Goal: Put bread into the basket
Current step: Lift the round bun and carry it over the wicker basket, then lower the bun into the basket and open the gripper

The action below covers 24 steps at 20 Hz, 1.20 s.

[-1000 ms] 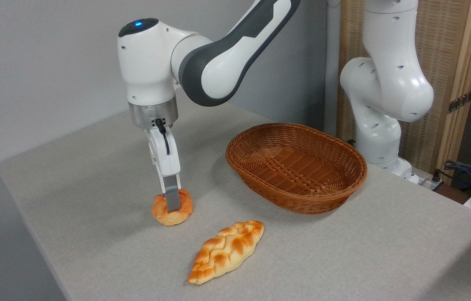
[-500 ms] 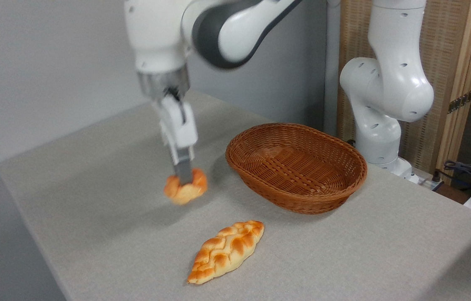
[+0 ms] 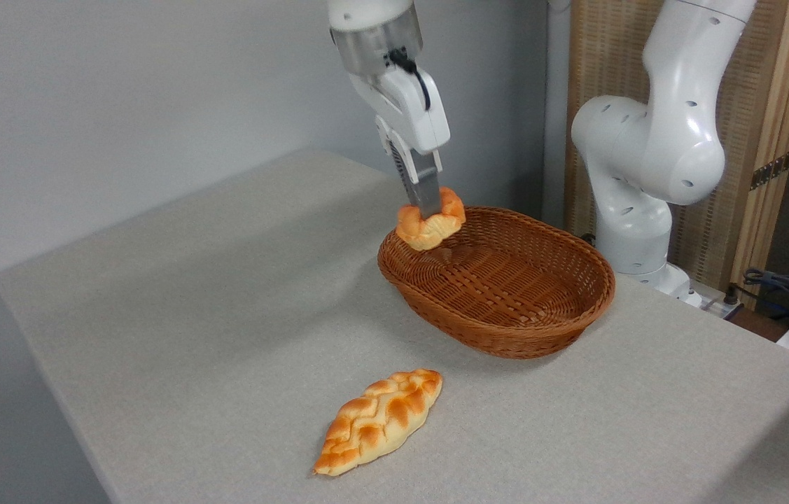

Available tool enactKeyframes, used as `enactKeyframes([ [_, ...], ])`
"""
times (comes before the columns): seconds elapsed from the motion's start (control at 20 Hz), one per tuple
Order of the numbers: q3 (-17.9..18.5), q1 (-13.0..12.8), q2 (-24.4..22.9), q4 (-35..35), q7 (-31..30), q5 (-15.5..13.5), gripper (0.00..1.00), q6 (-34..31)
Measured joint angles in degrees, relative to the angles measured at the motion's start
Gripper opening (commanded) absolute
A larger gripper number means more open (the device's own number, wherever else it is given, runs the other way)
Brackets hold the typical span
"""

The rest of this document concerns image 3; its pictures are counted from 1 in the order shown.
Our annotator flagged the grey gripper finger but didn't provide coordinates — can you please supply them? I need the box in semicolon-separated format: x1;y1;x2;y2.
405;143;445;220
375;115;414;205

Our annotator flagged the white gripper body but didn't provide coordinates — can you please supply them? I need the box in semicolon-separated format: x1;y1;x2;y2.
349;64;451;156

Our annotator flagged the round orange bread bun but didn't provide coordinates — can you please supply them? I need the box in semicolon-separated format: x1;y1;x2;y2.
395;186;467;252

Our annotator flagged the brown wicker basket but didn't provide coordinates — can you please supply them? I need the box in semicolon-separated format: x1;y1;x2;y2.
377;205;616;360

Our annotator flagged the long braided bread loaf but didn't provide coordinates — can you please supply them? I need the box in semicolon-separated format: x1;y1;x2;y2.
313;369;444;477

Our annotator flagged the metal screen hinge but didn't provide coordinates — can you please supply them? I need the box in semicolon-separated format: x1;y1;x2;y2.
750;150;789;191

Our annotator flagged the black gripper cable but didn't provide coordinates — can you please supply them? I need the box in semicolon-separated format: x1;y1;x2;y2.
387;48;432;112

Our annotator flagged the bundle of dark cables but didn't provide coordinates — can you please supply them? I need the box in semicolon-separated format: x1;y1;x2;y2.
729;268;789;331

